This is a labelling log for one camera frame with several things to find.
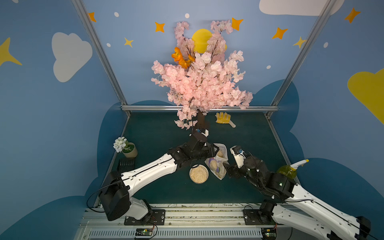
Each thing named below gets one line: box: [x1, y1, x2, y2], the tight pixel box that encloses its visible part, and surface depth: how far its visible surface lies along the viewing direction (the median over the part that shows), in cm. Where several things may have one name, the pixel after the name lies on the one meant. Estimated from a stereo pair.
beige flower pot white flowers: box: [113, 136, 138, 158], surface depth 90 cm
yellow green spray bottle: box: [277, 159, 310, 179], surface depth 80 cm
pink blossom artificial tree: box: [151, 20, 253, 130], surface depth 71 cm
